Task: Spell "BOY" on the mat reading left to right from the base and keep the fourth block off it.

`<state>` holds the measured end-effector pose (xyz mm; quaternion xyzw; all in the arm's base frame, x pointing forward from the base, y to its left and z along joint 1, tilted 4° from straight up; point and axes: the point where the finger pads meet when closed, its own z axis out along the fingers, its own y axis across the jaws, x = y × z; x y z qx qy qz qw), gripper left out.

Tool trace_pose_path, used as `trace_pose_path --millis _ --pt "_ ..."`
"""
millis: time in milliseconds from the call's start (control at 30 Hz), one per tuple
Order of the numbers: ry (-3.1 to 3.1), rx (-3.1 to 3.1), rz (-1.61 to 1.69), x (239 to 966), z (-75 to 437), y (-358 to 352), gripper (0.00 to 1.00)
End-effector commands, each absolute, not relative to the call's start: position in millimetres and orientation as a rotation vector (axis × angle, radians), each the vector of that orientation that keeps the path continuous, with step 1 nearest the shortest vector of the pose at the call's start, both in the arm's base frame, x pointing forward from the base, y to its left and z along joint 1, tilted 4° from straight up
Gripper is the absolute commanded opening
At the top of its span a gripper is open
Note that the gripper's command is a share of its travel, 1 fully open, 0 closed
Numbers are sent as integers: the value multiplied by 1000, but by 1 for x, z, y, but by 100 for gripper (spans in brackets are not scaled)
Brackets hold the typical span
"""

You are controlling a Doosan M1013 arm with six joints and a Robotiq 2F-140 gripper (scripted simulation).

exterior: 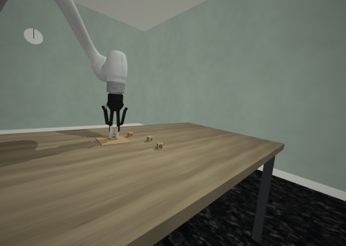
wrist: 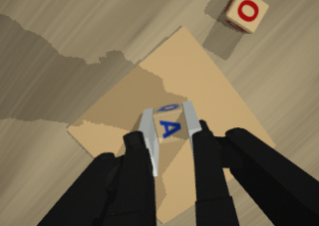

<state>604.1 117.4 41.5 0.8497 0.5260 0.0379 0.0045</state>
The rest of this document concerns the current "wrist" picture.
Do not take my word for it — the tan flat mat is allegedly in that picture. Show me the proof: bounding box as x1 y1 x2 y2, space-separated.
67 26 276 224

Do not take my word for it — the beige letter block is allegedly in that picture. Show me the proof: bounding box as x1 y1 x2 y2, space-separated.
219 0 269 34
153 102 189 144

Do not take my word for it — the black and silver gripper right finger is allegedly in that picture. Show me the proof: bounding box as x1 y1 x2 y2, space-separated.
182 101 319 226

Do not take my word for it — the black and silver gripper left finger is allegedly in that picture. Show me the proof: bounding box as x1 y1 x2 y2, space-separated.
37 108 160 226

